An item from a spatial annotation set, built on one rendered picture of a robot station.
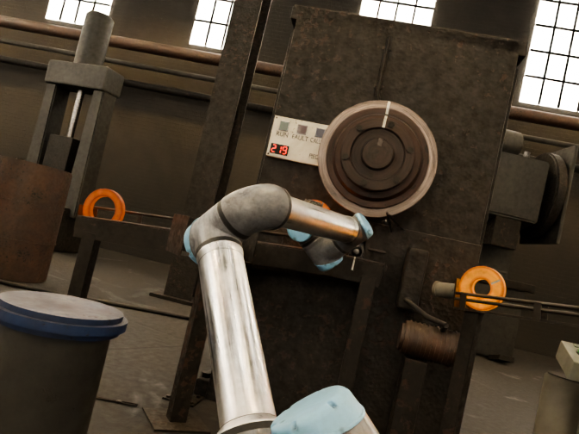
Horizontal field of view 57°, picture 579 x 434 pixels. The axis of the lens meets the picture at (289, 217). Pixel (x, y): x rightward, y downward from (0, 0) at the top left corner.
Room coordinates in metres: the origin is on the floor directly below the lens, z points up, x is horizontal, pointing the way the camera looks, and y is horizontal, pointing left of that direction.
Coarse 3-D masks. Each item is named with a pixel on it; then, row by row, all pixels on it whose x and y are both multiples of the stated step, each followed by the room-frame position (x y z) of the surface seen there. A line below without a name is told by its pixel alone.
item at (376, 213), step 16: (352, 112) 2.11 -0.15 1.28; (400, 112) 2.08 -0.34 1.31; (320, 144) 2.12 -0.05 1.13; (432, 144) 2.06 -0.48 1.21; (320, 160) 2.12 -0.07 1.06; (432, 160) 2.06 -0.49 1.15; (432, 176) 2.05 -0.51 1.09; (336, 192) 2.11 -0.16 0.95; (416, 192) 2.06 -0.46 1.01; (352, 208) 2.10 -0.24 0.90; (368, 208) 2.09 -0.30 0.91; (384, 208) 2.08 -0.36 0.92; (400, 208) 2.07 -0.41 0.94
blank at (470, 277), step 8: (472, 272) 1.87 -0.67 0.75; (480, 272) 1.85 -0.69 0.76; (488, 272) 1.84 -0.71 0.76; (496, 272) 1.82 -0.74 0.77; (464, 280) 1.88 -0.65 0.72; (472, 280) 1.87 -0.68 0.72; (488, 280) 1.84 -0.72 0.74; (496, 280) 1.82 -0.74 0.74; (464, 288) 1.88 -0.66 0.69; (472, 288) 1.87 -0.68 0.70; (496, 288) 1.81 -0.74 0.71; (504, 288) 1.81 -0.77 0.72; (472, 296) 1.86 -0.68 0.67; (504, 296) 1.82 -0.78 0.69; (472, 304) 1.86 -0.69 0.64; (480, 304) 1.84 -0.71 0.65
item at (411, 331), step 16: (400, 336) 1.93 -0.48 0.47; (416, 336) 1.89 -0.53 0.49; (432, 336) 1.89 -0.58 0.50; (448, 336) 1.88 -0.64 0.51; (400, 352) 1.93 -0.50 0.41; (416, 352) 1.89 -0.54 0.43; (432, 352) 1.88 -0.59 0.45; (448, 352) 1.87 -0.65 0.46; (400, 368) 1.98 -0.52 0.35; (416, 368) 1.89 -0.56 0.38; (400, 384) 1.90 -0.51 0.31; (416, 384) 1.89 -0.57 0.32; (400, 400) 1.90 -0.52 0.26; (416, 400) 1.89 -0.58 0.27; (400, 416) 1.90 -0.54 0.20; (416, 416) 1.89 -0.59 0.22; (400, 432) 1.89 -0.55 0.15
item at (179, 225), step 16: (176, 224) 1.90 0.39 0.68; (176, 240) 1.86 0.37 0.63; (256, 240) 1.90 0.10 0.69; (192, 304) 1.94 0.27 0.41; (192, 320) 1.91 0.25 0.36; (192, 336) 1.90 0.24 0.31; (192, 352) 1.90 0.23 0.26; (192, 368) 1.91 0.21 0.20; (176, 384) 1.92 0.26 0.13; (192, 384) 1.92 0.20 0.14; (176, 400) 1.90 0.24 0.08; (160, 416) 1.93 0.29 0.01; (176, 416) 1.90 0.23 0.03; (192, 416) 2.00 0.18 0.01; (192, 432) 1.86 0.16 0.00; (208, 432) 1.89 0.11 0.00
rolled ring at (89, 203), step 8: (96, 192) 2.28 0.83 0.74; (104, 192) 2.27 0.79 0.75; (112, 192) 2.27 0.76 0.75; (88, 200) 2.29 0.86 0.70; (96, 200) 2.31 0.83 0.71; (112, 200) 2.27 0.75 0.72; (120, 200) 2.26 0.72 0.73; (88, 208) 2.29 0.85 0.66; (120, 208) 2.26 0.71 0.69; (120, 216) 2.26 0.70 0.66
